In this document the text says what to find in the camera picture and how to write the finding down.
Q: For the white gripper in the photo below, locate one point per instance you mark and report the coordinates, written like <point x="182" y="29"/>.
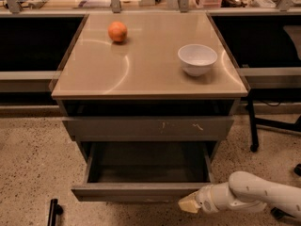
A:
<point x="204" y="199"/>

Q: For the grey drawer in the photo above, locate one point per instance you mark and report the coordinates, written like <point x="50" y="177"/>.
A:
<point x="212" y="128"/>
<point x="145" y="171"/>

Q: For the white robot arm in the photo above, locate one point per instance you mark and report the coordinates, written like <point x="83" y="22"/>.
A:
<point x="245" y="192"/>

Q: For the grey drawer cabinet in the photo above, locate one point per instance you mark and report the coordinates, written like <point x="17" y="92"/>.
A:
<point x="142" y="76"/>

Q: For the grey top drawer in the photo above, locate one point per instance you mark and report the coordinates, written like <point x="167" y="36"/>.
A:
<point x="212" y="128"/>

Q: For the black chair base right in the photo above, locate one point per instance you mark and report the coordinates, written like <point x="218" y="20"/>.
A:
<point x="297" y="169"/>

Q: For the black chair leg left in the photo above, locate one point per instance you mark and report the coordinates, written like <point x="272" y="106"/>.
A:
<point x="54" y="211"/>

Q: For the black stand with caster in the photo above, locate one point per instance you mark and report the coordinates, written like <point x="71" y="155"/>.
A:
<point x="254" y="122"/>

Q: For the white bowl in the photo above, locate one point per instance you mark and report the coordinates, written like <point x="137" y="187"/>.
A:
<point x="196" y="59"/>

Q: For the orange fruit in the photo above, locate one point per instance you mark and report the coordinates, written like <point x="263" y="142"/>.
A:
<point x="117" y="32"/>

